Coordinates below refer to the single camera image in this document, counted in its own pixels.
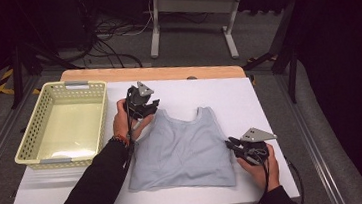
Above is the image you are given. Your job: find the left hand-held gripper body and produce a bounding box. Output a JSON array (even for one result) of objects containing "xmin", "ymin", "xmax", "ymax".
[{"xmin": 124, "ymin": 79, "xmax": 158, "ymax": 122}]

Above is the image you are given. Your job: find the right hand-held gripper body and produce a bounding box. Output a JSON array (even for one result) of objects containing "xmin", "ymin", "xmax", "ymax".
[{"xmin": 235, "ymin": 125, "xmax": 280, "ymax": 169}]

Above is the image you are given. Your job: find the grey tank top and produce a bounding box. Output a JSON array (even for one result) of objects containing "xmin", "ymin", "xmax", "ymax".
[{"xmin": 121, "ymin": 101, "xmax": 239, "ymax": 197}]

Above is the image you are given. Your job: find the yellow plastic basket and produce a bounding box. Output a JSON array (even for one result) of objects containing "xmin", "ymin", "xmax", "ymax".
[{"xmin": 7, "ymin": 76, "xmax": 116, "ymax": 174}]

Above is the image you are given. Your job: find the person's left hand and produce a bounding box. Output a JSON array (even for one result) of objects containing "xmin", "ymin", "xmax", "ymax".
[{"xmin": 109, "ymin": 95, "xmax": 156, "ymax": 144}]

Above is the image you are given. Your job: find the person's right hand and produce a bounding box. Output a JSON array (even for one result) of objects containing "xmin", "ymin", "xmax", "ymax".
[{"xmin": 235, "ymin": 142, "xmax": 282, "ymax": 196}]

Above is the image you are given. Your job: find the white table mat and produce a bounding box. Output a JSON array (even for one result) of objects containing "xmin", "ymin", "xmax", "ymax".
[{"xmin": 0, "ymin": 65, "xmax": 301, "ymax": 204}]

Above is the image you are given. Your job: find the black metal stand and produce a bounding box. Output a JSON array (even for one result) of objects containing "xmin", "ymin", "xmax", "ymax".
[{"xmin": 238, "ymin": 0, "xmax": 308, "ymax": 109}]

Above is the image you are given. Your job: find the white metal stand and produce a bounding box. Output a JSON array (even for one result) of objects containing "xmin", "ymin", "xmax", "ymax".
[{"xmin": 144, "ymin": 0, "xmax": 290, "ymax": 68}]

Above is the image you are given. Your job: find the black tripod stand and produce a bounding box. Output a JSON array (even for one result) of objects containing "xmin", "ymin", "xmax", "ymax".
[{"xmin": 5, "ymin": 35, "xmax": 87, "ymax": 111}]

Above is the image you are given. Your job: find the yellow black floor tape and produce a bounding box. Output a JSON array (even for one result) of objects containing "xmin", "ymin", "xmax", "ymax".
[{"xmin": 0, "ymin": 66, "xmax": 18, "ymax": 97}]

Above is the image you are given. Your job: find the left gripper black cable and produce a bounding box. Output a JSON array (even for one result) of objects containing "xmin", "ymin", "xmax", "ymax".
[{"xmin": 115, "ymin": 86, "xmax": 141, "ymax": 171}]

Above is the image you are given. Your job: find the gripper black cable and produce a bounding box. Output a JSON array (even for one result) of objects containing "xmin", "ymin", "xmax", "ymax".
[
  {"xmin": 239, "ymin": 158, "xmax": 275, "ymax": 204},
  {"xmin": 115, "ymin": 86, "xmax": 141, "ymax": 171}
]

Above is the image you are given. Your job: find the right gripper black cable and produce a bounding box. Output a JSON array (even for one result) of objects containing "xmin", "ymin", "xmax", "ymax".
[{"xmin": 239, "ymin": 158, "xmax": 275, "ymax": 204}]

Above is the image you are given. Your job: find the beaded bracelet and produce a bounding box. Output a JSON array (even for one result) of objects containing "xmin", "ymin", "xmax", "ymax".
[{"xmin": 109, "ymin": 132, "xmax": 132, "ymax": 149}]

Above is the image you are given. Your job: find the black cable at table edge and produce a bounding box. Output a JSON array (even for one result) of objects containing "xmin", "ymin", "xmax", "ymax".
[{"xmin": 284, "ymin": 154, "xmax": 306, "ymax": 204}]

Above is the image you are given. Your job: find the tangle of black floor cables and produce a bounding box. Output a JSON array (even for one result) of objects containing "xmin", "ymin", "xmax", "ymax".
[{"xmin": 55, "ymin": 0, "xmax": 145, "ymax": 76}]

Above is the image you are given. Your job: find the white cable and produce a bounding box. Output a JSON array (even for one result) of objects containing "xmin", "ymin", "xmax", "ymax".
[{"xmin": 118, "ymin": 0, "xmax": 158, "ymax": 38}]

